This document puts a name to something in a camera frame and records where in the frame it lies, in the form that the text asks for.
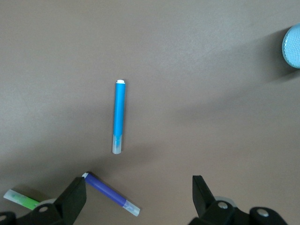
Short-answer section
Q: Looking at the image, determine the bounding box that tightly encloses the green marker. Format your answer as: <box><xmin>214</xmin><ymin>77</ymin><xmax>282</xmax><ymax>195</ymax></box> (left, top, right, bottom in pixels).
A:
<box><xmin>3</xmin><ymin>188</ymin><xmax>42</xmax><ymax>210</ymax></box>

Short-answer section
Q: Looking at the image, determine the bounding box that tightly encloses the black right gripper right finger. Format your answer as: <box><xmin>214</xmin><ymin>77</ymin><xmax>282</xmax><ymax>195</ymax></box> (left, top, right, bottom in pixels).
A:
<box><xmin>187</xmin><ymin>175</ymin><xmax>289</xmax><ymax>225</ymax></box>

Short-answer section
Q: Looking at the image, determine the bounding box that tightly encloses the brown table cover sheet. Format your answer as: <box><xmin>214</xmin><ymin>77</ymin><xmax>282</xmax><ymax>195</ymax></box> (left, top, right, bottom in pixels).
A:
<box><xmin>0</xmin><ymin>0</ymin><xmax>300</xmax><ymax>225</ymax></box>

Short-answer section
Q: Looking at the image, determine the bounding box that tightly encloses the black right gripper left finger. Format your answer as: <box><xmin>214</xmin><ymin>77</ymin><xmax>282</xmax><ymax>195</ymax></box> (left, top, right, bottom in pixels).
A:
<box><xmin>0</xmin><ymin>177</ymin><xmax>88</xmax><ymax>225</ymax></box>

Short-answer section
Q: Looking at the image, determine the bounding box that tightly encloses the blue mesh cup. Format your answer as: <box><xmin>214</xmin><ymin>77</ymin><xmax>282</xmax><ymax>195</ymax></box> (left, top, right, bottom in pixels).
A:
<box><xmin>281</xmin><ymin>22</ymin><xmax>300</xmax><ymax>69</ymax></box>

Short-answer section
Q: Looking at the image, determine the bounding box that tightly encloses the purple marker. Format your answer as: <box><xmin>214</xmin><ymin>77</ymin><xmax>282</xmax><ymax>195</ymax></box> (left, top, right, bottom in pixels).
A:
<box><xmin>81</xmin><ymin>172</ymin><xmax>141</xmax><ymax>218</ymax></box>

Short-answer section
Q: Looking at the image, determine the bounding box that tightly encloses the blue marker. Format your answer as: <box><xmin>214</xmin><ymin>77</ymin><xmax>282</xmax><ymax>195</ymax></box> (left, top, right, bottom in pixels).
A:
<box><xmin>112</xmin><ymin>79</ymin><xmax>127</xmax><ymax>155</ymax></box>

